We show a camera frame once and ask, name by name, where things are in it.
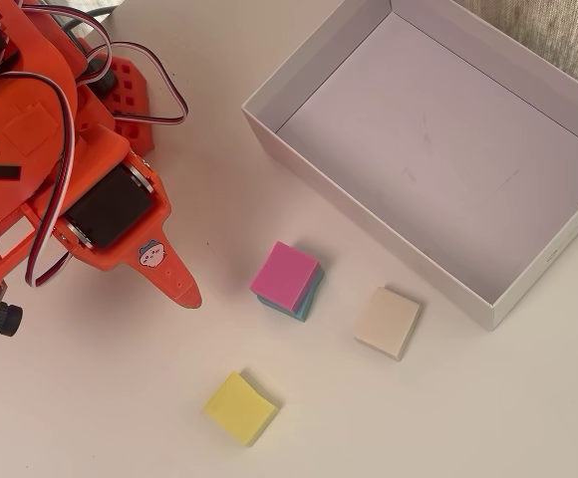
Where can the orange gripper black servo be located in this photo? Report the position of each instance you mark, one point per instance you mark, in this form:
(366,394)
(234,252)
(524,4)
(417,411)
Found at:
(111,209)

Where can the yellow cuboid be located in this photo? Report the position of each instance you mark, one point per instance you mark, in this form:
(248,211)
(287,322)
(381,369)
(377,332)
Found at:
(241,410)

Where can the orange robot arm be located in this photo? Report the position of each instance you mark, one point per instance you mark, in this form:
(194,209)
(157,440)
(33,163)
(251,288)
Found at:
(45,55)

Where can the orange robot base with holes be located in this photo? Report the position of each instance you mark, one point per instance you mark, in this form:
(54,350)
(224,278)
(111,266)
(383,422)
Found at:
(132,99)

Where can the pink cuboid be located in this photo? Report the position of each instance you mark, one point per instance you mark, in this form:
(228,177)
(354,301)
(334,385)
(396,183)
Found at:
(284,274)

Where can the blue cuboid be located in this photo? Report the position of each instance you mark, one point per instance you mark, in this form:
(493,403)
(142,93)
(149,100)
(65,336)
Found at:
(306,306)

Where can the beige cuboid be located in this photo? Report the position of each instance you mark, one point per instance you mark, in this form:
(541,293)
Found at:
(386,321)

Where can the white cardboard box bin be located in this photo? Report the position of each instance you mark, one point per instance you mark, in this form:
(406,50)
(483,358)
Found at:
(418,124)

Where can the grey woven fabric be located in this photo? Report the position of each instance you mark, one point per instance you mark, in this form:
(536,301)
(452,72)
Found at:
(568,30)

